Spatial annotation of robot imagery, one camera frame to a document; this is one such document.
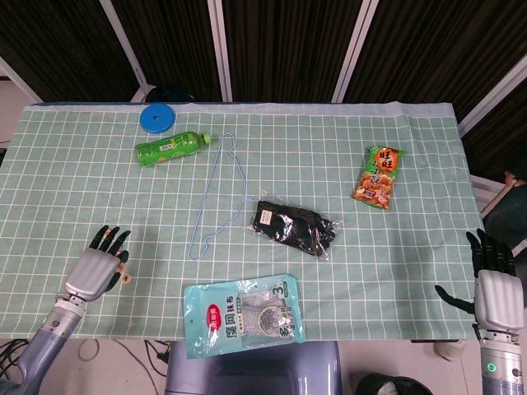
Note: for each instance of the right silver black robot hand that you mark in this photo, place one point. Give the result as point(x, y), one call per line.
point(498, 300)

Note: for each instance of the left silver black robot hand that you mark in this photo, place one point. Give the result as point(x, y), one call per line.
point(90, 275)

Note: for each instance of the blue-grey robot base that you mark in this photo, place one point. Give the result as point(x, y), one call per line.
point(255, 372)

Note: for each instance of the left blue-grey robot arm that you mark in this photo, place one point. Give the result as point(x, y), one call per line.
point(45, 333)

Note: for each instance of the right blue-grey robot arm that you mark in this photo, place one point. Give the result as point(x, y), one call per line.
point(502, 366)

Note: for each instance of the blue round plastic disc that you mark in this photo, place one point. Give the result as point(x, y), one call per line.
point(150, 121)

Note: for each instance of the white table foot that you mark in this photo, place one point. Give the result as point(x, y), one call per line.
point(450, 350)

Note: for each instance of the teal cleaning cloth package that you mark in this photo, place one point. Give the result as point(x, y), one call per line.
point(214, 325)

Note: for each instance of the black trash bin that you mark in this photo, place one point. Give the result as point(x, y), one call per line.
point(391, 384)

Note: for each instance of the green tea plastic bottle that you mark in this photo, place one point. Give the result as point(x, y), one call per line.
point(169, 148)

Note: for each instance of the green white checkered tablecloth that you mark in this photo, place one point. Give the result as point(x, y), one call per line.
point(329, 288)

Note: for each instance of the green orange snack bag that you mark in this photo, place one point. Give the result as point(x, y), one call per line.
point(376, 181)

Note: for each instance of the dark chair behind table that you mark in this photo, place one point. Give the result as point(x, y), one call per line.
point(171, 94)

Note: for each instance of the black gloves in clear bag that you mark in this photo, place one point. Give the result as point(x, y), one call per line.
point(288, 228)

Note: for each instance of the white partition post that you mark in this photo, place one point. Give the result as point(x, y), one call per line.
point(123, 45)
point(354, 49)
point(494, 96)
point(220, 49)
point(18, 80)

